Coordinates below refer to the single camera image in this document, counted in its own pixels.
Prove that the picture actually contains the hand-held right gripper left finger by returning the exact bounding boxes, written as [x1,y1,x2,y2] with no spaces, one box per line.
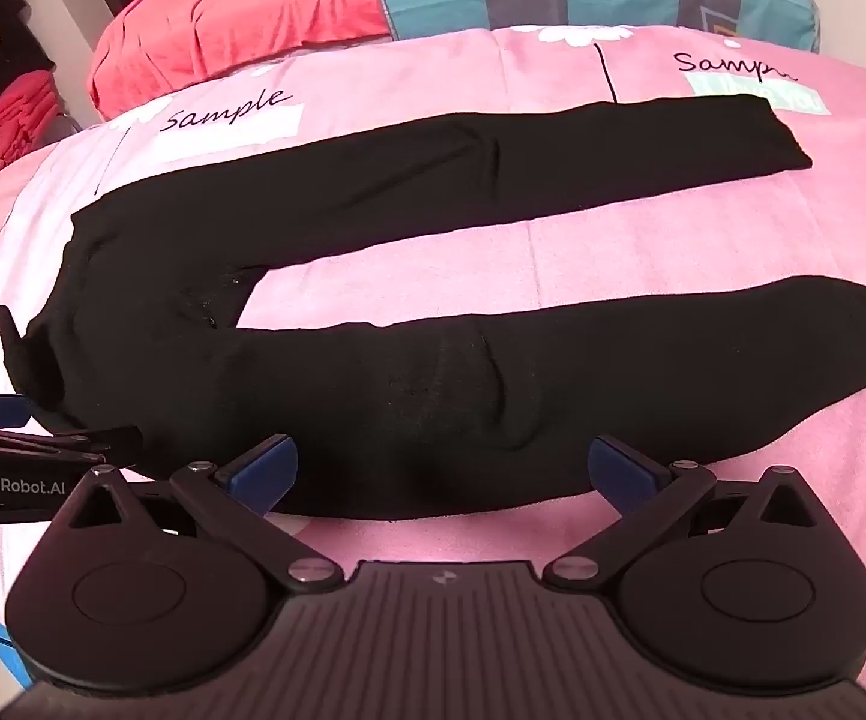
[65,433,345,593]

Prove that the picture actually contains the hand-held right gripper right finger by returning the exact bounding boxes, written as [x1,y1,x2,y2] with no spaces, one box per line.
[544,433,818,593]

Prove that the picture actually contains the black pants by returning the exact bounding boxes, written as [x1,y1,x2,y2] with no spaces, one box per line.
[23,94,866,522]

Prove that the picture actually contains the pile of red clothes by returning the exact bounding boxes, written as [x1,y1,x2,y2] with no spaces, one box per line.
[0,69,60,182]

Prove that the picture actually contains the pink printed bed sheet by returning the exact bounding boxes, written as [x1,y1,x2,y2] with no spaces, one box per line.
[0,22,866,616]

